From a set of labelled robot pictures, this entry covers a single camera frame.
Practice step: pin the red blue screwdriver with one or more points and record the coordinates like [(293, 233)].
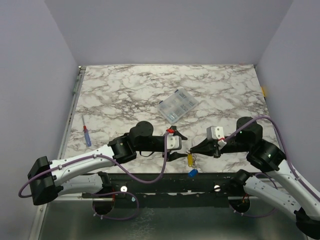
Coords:
[(86, 133)]

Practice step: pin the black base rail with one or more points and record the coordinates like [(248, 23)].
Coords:
[(173, 190)]

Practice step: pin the blue key tag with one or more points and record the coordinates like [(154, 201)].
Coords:
[(193, 173)]

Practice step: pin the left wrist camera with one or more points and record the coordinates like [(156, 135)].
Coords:
[(174, 142)]

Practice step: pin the clear plastic screw box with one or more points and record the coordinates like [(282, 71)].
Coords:
[(177, 105)]

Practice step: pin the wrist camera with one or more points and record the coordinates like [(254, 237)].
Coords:
[(215, 133), (174, 142)]

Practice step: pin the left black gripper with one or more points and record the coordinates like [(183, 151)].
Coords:
[(173, 156)]

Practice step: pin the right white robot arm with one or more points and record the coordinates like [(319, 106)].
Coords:
[(301, 201)]

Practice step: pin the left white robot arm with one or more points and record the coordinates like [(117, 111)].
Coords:
[(49, 179)]

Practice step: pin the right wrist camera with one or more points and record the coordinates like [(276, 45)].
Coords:
[(215, 133)]

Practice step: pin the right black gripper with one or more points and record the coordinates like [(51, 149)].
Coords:
[(215, 148)]

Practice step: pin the yellow wall tag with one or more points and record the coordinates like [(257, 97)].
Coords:
[(263, 91)]

